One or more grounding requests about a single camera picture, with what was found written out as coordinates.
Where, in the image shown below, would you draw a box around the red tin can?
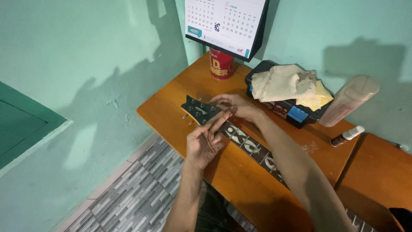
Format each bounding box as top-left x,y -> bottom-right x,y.
209,48 -> 235,80

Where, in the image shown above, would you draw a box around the small brown bottle white cap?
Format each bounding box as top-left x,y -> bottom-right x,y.
330,125 -> 365,148

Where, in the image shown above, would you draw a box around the guitar neck with black headstock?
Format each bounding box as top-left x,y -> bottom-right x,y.
180,95 -> 378,232

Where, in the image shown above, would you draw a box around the person's left hand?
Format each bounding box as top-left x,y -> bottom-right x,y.
186,111 -> 232,171

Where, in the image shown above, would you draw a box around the crumpled white cloth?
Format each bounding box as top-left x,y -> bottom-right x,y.
251,64 -> 318,103

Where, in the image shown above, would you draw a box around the black object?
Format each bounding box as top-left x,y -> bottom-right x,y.
388,208 -> 412,232

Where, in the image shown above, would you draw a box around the large white plastic bottle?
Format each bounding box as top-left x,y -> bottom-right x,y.
318,75 -> 380,128

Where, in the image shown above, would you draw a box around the yellow cloth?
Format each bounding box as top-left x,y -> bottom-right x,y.
295,80 -> 334,112

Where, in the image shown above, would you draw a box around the green window panel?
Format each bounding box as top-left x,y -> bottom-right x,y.
0,81 -> 73,178

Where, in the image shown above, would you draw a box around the person's right hand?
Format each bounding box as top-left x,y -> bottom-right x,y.
209,93 -> 263,122

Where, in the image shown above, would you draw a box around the person's dark shorts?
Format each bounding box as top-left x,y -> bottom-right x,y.
195,182 -> 247,232

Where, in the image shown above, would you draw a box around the white desk calendar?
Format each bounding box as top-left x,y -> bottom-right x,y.
185,0 -> 270,63

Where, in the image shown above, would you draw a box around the black toolbox with blue latch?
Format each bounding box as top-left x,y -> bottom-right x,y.
245,60 -> 335,129

